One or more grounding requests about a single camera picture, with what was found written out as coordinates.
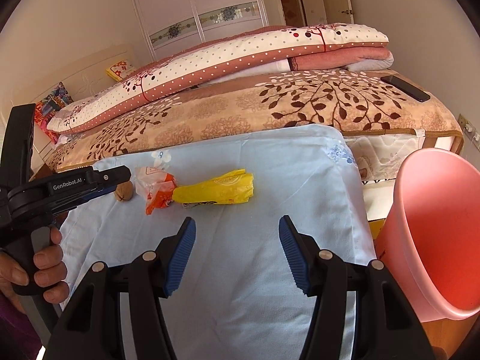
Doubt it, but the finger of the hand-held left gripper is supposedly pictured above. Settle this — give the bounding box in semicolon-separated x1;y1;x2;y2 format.
48;166;133;204
52;187;118;219

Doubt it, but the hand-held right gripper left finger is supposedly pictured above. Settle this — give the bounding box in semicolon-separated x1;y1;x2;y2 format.
49;217;197;360

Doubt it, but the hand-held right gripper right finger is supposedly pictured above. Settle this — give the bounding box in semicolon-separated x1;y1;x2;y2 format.
278;215;436;360

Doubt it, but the walnut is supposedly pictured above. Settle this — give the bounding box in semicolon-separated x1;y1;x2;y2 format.
114;181;134;202

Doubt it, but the yellow plastic bag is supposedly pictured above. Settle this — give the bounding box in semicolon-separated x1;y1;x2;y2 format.
172;169;255;208

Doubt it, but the pink plastic bin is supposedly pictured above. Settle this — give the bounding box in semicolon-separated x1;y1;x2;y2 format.
392;149;480;320

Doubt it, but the person's left forearm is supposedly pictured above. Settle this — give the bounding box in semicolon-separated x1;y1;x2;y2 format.
0;292;44;360

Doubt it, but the person's left hand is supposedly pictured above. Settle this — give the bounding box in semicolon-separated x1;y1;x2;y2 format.
0;228;69;314

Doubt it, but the orange and white wrapper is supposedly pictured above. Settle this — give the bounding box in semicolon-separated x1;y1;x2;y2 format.
134;166;177;216

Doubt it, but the colourful printed pillow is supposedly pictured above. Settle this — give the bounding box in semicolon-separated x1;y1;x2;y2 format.
34;82;75;143

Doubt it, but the yellow cardboard box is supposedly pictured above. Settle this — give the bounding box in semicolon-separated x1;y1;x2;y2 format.
369;218;387;241

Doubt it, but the light blue cloth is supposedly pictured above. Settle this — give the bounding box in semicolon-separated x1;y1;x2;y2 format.
60;124;376;360

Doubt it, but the yellow floral pillow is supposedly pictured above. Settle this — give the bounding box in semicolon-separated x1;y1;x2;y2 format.
105;60;137;82

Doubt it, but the white bed headboard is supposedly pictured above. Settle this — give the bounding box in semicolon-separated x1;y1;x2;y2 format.
11;43;139;121

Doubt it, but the white quilted mattress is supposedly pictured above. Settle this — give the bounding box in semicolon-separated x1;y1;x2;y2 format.
343;135;426;181

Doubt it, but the brown leaf-print blanket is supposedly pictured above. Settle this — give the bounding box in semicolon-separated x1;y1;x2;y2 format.
45;68;464;173

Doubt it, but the dotted folded quilt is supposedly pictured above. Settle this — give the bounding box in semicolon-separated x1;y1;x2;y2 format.
47;22;389;134

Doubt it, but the white wardrobe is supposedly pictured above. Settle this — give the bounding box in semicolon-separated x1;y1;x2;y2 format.
129;0;271;59

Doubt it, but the pink folded blanket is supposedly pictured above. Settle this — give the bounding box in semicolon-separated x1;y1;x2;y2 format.
289;47;392;72

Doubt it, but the black smartphone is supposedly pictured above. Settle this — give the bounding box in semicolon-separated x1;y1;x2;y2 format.
379;75;431;103

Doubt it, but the white folded sheet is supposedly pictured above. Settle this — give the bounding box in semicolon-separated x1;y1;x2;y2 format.
343;53;395;72

